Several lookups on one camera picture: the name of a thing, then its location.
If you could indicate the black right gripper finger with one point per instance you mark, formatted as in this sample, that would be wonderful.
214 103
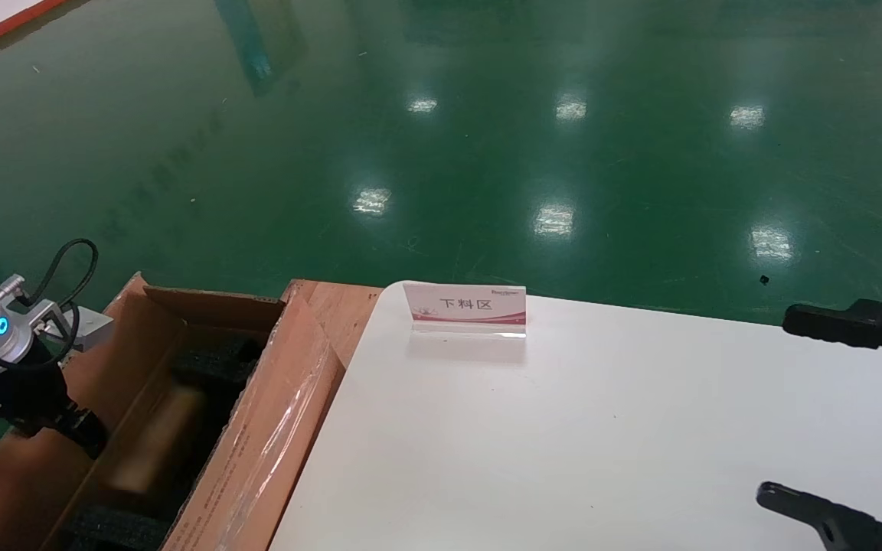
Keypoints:
839 325
839 524

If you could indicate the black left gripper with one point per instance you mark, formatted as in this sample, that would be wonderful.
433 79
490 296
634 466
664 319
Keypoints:
20 394

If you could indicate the small cardboard box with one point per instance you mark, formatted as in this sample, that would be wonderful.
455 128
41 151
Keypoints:
161 436

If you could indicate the large cardboard box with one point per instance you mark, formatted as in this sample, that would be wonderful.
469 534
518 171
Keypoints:
272 428

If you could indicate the black foam insert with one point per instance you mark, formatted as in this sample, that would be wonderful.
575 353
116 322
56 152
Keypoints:
115 529
219 360

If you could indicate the clear acrylic sign, pink stripe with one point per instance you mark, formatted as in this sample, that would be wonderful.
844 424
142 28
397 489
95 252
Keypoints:
479 306

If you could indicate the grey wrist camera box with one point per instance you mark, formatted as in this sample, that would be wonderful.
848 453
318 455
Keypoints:
93 329

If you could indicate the grey metal camera bracket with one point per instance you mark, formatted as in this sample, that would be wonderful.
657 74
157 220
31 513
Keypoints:
43 314

